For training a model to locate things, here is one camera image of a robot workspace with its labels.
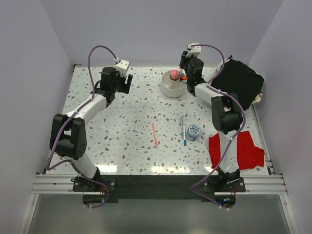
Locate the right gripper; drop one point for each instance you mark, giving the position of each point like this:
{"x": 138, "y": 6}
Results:
{"x": 184, "y": 59}

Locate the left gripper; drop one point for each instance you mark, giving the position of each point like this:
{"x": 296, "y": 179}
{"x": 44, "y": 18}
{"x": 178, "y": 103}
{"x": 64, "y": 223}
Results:
{"x": 125, "y": 87}

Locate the pink glue stick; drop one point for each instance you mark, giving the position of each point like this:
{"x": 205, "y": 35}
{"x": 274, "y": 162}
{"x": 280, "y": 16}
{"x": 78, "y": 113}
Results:
{"x": 174, "y": 75}

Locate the white blue marker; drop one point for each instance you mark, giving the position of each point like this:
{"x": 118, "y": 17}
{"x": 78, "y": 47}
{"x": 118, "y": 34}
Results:
{"x": 181, "y": 127}

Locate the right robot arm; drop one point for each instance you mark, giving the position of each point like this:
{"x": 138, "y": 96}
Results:
{"x": 227, "y": 116}

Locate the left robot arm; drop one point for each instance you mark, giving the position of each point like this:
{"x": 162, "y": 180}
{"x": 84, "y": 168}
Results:
{"x": 68, "y": 135}

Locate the round beige divided organizer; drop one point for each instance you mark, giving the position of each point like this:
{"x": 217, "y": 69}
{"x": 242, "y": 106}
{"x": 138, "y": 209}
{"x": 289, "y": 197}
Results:
{"x": 171, "y": 88}

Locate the white plastic basket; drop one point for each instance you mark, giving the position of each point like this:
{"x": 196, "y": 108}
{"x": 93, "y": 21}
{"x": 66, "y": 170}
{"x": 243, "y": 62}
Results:
{"x": 215, "y": 71}

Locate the orange pen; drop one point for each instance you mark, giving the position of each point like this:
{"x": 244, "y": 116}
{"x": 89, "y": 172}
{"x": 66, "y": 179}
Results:
{"x": 154, "y": 135}

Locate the black cloth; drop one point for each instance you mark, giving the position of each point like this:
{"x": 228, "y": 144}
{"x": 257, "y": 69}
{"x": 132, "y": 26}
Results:
{"x": 236, "y": 77}

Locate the blue pen right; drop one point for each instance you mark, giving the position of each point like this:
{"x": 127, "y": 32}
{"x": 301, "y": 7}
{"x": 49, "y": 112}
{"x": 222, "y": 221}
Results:
{"x": 184, "y": 135}

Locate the blue washi tape roll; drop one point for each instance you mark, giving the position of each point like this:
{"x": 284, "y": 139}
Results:
{"x": 193, "y": 132}

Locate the beige cloth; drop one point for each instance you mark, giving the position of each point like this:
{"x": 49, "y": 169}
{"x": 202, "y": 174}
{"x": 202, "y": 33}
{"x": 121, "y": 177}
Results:
{"x": 257, "y": 99}

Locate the red cloth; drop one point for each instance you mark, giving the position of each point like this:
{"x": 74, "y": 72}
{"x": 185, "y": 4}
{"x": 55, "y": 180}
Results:
{"x": 248, "y": 155}

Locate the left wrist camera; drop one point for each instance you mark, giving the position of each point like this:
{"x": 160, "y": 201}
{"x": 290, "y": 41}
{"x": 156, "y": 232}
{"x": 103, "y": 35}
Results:
{"x": 122, "y": 66}

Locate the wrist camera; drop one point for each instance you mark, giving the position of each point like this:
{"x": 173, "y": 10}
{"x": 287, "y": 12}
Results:
{"x": 193, "y": 49}
{"x": 122, "y": 66}

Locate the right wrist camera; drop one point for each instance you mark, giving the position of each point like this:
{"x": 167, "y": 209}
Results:
{"x": 193, "y": 49}

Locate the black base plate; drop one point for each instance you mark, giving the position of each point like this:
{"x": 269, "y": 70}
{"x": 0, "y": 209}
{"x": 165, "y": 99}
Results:
{"x": 160, "y": 187}

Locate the aluminium rail frame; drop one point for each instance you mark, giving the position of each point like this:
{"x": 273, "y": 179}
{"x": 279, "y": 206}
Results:
{"x": 120, "y": 142}

